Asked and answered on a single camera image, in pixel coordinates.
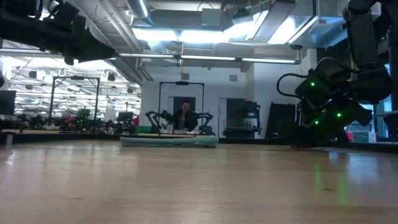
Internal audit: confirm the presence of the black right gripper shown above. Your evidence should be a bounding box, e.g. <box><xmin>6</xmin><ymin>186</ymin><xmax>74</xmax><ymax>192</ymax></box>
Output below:
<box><xmin>277</xmin><ymin>93</ymin><xmax>374</xmax><ymax>147</ymax></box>

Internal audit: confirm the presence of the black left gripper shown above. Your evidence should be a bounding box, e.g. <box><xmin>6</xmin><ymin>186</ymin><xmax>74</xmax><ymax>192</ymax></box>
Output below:
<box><xmin>41</xmin><ymin>2</ymin><xmax>117</xmax><ymax>63</ymax></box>

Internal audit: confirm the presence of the black leaning panel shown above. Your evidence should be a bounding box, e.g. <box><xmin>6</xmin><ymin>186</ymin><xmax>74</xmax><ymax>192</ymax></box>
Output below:
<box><xmin>265</xmin><ymin>101</ymin><xmax>301</xmax><ymax>141</ymax></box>

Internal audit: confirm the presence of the green background plant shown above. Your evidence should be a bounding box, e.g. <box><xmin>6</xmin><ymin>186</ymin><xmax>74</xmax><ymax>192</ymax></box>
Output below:
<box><xmin>75</xmin><ymin>107</ymin><xmax>91</xmax><ymax>125</ymax></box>

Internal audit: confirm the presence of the white teal box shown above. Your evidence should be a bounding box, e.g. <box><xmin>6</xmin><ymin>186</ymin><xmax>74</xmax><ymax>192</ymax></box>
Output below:
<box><xmin>353</xmin><ymin>131</ymin><xmax>377</xmax><ymax>143</ymax></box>

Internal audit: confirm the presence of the black cabinet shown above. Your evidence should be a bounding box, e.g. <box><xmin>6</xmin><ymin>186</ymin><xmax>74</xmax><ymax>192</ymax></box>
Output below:
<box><xmin>223</xmin><ymin>98</ymin><xmax>262</xmax><ymax>139</ymax></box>

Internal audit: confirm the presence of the black background monitor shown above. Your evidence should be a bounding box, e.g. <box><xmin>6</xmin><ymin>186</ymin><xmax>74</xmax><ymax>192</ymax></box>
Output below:
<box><xmin>0</xmin><ymin>90</ymin><xmax>16</xmax><ymax>116</ymax></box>
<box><xmin>116</xmin><ymin>111</ymin><xmax>134</xmax><ymax>123</ymax></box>

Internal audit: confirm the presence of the green box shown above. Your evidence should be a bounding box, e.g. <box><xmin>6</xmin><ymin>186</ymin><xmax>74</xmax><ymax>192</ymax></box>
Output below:
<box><xmin>134</xmin><ymin>125</ymin><xmax>154</xmax><ymax>135</ymax></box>

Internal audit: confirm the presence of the grey door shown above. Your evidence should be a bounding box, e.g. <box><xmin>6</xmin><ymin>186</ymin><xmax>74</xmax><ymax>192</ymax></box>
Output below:
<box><xmin>172</xmin><ymin>96</ymin><xmax>197</xmax><ymax>133</ymax></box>

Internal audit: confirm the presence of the person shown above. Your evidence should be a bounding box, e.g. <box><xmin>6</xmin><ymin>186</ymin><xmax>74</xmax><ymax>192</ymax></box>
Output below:
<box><xmin>170</xmin><ymin>100</ymin><xmax>199</xmax><ymax>132</ymax></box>

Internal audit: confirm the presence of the long linear ceiling light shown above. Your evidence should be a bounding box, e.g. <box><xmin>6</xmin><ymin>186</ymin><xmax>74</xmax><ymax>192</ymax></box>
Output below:
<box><xmin>105</xmin><ymin>52</ymin><xmax>302</xmax><ymax>65</ymax></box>

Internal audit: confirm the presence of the black background station frame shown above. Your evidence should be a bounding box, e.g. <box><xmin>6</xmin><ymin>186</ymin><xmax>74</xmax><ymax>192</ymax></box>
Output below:
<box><xmin>49</xmin><ymin>75</ymin><xmax>101</xmax><ymax>125</ymax></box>
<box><xmin>157</xmin><ymin>81</ymin><xmax>205</xmax><ymax>135</ymax></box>

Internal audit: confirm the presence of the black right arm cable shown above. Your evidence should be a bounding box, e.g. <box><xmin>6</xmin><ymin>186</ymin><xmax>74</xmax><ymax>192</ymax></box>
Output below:
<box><xmin>275</xmin><ymin>72</ymin><xmax>310</xmax><ymax>100</ymax></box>

